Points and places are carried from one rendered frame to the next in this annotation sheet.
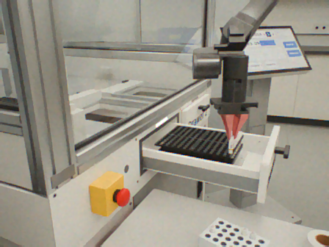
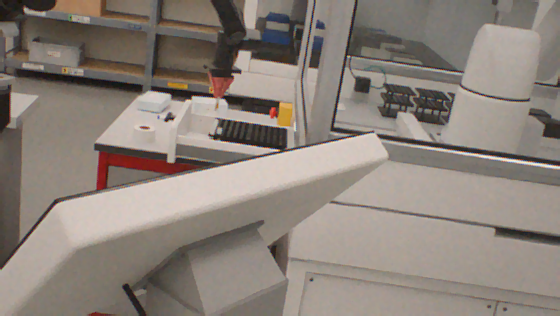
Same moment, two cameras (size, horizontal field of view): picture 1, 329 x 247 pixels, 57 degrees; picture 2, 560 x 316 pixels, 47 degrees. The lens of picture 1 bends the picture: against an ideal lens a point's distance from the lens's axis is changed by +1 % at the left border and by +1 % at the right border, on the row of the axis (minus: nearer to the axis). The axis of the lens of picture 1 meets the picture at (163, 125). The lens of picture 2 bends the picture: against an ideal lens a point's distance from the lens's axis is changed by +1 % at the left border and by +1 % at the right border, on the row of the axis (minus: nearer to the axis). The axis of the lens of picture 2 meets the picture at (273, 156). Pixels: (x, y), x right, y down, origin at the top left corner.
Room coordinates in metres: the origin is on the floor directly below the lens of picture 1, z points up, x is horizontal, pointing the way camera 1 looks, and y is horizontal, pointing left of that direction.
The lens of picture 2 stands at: (2.46, -0.85, 1.45)
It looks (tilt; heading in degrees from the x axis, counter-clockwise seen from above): 19 degrees down; 153
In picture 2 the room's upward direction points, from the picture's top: 9 degrees clockwise
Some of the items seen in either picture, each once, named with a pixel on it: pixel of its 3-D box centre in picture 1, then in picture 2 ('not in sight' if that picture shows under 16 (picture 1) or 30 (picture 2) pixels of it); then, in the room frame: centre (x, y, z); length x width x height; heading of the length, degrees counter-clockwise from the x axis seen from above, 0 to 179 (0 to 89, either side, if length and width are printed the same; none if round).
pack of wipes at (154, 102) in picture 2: not in sight; (154, 101); (0.14, -0.21, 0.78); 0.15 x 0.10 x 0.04; 151
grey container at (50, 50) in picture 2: not in sight; (57, 51); (-3.25, -0.16, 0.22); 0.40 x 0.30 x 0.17; 71
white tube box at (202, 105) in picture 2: not in sight; (209, 107); (0.20, -0.01, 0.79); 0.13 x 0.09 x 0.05; 79
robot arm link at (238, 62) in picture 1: (233, 66); (228, 40); (0.70, -0.16, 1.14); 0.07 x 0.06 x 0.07; 89
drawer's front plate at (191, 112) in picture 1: (196, 114); not in sight; (1.17, -0.14, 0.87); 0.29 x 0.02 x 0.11; 155
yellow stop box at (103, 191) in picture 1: (109, 193); (283, 115); (0.57, 0.12, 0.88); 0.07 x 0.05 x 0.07; 155
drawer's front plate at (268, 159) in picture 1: (269, 159); (180, 129); (0.75, -0.29, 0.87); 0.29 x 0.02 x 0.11; 155
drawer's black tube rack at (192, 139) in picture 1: (200, 148); (248, 141); (0.83, -0.11, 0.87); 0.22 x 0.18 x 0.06; 65
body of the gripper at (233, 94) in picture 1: (233, 92); (223, 60); (0.70, -0.17, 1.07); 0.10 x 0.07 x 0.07; 95
